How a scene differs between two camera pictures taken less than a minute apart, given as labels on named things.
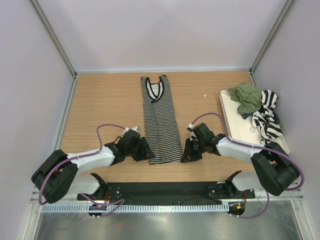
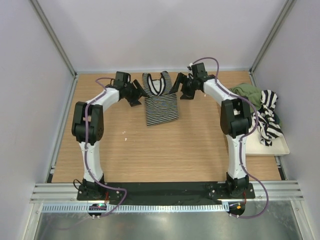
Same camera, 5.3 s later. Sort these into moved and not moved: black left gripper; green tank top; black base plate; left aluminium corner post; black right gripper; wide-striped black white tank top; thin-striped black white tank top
Moved: black right gripper; thin-striped black white tank top; black left gripper
Not moved: wide-striped black white tank top; black base plate; left aluminium corner post; green tank top
